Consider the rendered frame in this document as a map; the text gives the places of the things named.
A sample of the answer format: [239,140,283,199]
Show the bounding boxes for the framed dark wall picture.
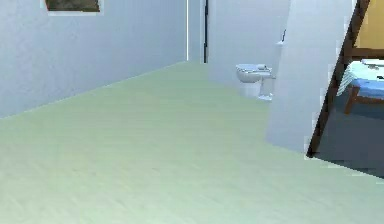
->
[40,0,105,17]

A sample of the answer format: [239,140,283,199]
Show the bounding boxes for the wooden bed with blue cover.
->
[335,46,384,116]

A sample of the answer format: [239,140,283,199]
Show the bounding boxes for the white pillow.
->
[361,58,384,68]

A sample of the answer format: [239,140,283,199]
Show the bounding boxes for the white toilet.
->
[235,63,277,102]

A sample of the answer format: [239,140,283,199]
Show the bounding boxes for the dark brown door frame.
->
[305,0,372,159]

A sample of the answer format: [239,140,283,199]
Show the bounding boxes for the white room door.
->
[185,0,210,64]

